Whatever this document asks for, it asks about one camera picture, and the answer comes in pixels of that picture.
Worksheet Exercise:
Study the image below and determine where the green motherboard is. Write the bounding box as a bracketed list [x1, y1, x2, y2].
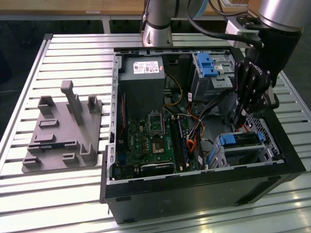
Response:
[115, 106, 202, 180]

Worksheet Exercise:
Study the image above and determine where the metal drive cage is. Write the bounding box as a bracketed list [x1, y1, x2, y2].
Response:
[190, 52, 245, 103]

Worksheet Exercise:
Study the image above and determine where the hard disk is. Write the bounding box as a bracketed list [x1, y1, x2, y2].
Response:
[218, 131, 265, 148]

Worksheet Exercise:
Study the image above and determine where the wooden bench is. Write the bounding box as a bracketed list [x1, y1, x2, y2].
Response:
[0, 0, 250, 17]

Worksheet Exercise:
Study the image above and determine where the black wrist bracket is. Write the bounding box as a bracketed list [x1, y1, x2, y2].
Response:
[235, 15, 262, 33]

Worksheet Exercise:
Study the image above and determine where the blue plastic strip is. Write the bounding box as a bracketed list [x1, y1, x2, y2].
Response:
[206, 148, 217, 168]

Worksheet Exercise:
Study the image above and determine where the black disk wire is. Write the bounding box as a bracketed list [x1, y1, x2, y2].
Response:
[194, 87, 243, 125]

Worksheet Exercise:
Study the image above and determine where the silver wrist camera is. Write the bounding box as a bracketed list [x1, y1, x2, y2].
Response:
[225, 19, 260, 47]

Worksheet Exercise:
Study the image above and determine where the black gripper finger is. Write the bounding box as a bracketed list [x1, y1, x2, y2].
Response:
[233, 61, 256, 125]
[241, 84, 280, 122]

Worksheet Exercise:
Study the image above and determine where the RAM stick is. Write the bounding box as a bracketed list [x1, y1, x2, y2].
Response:
[176, 116, 191, 168]

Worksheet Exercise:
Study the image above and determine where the black RAM slot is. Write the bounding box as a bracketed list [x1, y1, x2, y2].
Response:
[169, 115, 181, 172]

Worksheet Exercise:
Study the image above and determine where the yellow black wire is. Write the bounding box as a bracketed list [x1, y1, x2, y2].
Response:
[162, 73, 184, 108]

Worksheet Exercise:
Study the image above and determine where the orange red wire bundle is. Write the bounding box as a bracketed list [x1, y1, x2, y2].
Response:
[186, 113, 207, 156]

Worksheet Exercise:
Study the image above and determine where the thin red wire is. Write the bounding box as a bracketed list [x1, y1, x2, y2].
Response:
[120, 93, 127, 138]

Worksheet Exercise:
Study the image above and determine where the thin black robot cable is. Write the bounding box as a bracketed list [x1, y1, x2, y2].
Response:
[208, 0, 258, 19]

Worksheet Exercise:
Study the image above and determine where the black graphics card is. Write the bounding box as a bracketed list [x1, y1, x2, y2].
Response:
[133, 161, 175, 180]

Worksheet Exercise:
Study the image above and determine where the black PC case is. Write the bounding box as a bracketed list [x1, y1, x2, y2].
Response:
[99, 46, 307, 225]

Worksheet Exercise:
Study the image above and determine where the CPU socket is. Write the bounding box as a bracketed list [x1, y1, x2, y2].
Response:
[147, 110, 166, 137]

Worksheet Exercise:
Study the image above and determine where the grey parts rack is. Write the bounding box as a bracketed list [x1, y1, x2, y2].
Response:
[21, 80, 104, 174]

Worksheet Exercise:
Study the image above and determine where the metal disk bay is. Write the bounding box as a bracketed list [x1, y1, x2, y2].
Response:
[208, 132, 285, 170]

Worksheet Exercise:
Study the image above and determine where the grey power supply unit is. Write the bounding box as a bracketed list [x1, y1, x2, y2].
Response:
[118, 56, 166, 115]

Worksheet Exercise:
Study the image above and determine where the blue drive latch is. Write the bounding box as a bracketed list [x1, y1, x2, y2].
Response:
[197, 52, 218, 78]

